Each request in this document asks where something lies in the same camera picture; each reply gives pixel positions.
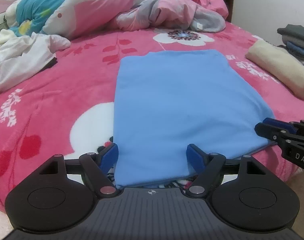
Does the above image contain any white plush toy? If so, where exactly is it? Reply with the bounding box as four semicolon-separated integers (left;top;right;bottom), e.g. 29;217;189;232
4;0;21;28

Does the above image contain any stack of dark folded clothes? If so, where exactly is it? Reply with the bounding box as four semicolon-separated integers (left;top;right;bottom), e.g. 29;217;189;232
277;24;304;65

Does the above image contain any pink grey white duvet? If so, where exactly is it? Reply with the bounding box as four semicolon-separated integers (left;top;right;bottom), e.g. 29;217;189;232
41;0;228;40

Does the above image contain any cream fleece cloth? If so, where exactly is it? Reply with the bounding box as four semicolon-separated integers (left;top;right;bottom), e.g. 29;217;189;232
0;29;17;47

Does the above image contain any white crumpled sheet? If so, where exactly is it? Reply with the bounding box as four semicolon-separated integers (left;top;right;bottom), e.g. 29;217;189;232
0;33;71;92

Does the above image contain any black garment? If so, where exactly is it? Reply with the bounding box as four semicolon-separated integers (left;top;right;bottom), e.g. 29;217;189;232
40;57;57;72

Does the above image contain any folded beige garment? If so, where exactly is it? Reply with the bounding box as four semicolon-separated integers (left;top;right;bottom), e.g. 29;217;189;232
245;40;304;100

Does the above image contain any light blue t-shirt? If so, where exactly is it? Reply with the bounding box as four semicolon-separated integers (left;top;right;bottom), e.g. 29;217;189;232
113;50;274;187

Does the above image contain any teal floral quilt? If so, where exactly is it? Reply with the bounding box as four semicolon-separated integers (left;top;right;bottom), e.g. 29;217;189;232
9;0;65;36

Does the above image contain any pink floral fleece blanket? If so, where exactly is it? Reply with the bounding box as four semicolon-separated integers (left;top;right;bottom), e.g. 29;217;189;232
0;23;304;210

